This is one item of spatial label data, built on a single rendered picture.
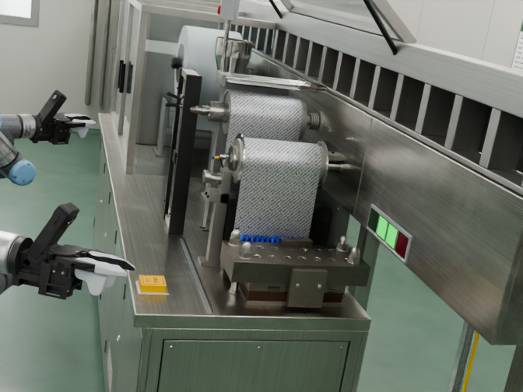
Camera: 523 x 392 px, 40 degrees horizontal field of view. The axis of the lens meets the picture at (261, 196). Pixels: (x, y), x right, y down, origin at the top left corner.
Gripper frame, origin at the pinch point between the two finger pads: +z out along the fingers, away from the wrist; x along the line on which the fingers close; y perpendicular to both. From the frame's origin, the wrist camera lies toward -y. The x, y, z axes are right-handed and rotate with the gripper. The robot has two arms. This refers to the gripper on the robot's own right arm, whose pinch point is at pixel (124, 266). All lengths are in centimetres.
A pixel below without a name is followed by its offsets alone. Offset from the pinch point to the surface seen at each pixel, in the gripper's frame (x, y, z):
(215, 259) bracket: -93, 19, -1
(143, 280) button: -67, 22, -15
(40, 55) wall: -561, -27, -291
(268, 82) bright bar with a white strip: -111, -37, 3
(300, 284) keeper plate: -72, 16, 28
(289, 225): -91, 4, 20
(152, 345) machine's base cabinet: -55, 36, -7
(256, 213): -86, 2, 10
